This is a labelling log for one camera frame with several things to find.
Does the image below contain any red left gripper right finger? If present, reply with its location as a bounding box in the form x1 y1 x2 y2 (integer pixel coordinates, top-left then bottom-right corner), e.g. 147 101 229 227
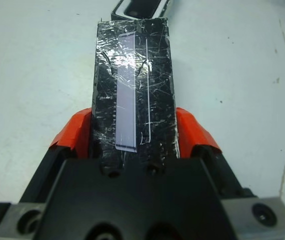
176 106 256 201

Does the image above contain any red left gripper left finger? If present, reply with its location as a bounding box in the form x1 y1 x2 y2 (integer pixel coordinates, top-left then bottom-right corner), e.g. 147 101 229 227
19 107 94 204

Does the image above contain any black glossy printed box lid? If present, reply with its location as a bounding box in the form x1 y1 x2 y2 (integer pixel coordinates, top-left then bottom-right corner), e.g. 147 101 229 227
90 16 182 174

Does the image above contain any white-lined camera box base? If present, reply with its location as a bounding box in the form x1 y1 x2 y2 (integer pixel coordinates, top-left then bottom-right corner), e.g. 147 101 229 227
110 0 176 21

